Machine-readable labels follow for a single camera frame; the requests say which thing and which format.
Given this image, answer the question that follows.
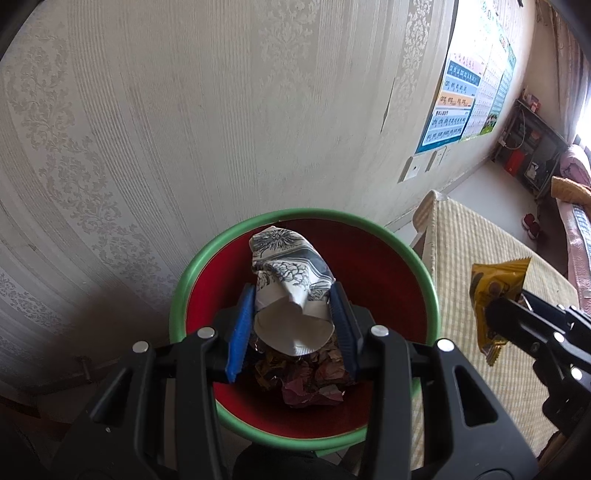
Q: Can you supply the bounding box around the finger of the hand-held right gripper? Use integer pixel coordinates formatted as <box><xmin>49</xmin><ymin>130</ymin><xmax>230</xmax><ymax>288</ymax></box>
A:
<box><xmin>522</xmin><ymin>291</ymin><xmax>591</xmax><ymax>352</ymax></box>
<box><xmin>485</xmin><ymin>298</ymin><xmax>578</xmax><ymax>370</ymax></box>

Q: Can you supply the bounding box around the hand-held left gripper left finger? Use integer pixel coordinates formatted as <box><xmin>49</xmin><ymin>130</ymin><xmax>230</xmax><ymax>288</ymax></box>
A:
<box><xmin>83</xmin><ymin>284</ymin><xmax>257</xmax><ymax>480</ymax></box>

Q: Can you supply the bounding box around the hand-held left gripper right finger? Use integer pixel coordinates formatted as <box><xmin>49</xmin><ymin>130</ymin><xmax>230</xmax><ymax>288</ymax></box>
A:
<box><xmin>329</xmin><ymin>281</ymin><xmax>522</xmax><ymax>480</ymax></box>

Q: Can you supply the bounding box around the yellow snack wrapper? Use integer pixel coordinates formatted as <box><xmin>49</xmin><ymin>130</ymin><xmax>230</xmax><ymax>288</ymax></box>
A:
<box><xmin>469</xmin><ymin>257</ymin><xmax>532</xmax><ymax>366</ymax></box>

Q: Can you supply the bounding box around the pink wrapper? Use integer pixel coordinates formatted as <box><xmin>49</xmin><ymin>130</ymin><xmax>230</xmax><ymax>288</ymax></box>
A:
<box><xmin>252</xmin><ymin>344</ymin><xmax>358</xmax><ymax>409</ymax></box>

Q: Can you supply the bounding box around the green bin with red inside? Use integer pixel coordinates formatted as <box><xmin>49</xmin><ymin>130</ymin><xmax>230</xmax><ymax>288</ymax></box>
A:
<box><xmin>168</xmin><ymin>209</ymin><xmax>441</xmax><ymax>450</ymax></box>

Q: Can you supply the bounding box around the striped cloth covered table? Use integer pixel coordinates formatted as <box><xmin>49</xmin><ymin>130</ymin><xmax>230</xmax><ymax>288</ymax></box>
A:
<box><xmin>411</xmin><ymin>190</ymin><xmax>580</xmax><ymax>472</ymax></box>

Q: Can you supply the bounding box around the orange blanket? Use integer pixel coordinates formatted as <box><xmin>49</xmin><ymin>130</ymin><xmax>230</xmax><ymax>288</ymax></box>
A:
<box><xmin>551</xmin><ymin>176</ymin><xmax>591</xmax><ymax>201</ymax></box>

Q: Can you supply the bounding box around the pink folded blanket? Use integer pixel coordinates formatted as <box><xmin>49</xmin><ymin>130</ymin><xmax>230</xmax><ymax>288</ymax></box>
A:
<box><xmin>560</xmin><ymin>144</ymin><xmax>591</xmax><ymax>178</ymax></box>

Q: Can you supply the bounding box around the dark metal shelf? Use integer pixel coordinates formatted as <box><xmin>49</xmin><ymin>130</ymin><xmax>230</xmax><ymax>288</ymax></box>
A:
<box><xmin>492</xmin><ymin>98</ymin><xmax>568</xmax><ymax>199</ymax></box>

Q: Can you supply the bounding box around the window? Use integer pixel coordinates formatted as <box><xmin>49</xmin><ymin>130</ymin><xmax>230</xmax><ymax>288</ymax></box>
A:
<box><xmin>575</xmin><ymin>92</ymin><xmax>591</xmax><ymax>148</ymax></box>

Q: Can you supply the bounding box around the patterned curtain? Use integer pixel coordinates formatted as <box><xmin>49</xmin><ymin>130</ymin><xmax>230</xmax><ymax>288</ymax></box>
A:
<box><xmin>538</xmin><ymin>0</ymin><xmax>580</xmax><ymax>144</ymax></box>

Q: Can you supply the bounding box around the white blank wall plate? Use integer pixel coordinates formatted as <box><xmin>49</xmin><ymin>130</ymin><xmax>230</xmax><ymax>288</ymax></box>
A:
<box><xmin>399</xmin><ymin>156</ymin><xmax>422</xmax><ymax>183</ymax></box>

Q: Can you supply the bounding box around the green chart wall poster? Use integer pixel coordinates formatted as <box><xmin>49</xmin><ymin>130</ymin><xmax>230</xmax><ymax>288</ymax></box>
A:
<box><xmin>480</xmin><ymin>39</ymin><xmax>515</xmax><ymax>137</ymax></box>

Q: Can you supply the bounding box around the white chart wall poster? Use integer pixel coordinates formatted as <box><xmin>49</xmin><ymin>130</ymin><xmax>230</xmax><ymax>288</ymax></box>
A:
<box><xmin>459</xmin><ymin>18</ymin><xmax>509</xmax><ymax>141</ymax></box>

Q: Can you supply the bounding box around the blue-bordered letter wall poster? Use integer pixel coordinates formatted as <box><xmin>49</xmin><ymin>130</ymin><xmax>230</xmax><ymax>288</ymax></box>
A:
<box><xmin>414</xmin><ymin>0</ymin><xmax>497</xmax><ymax>155</ymax></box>

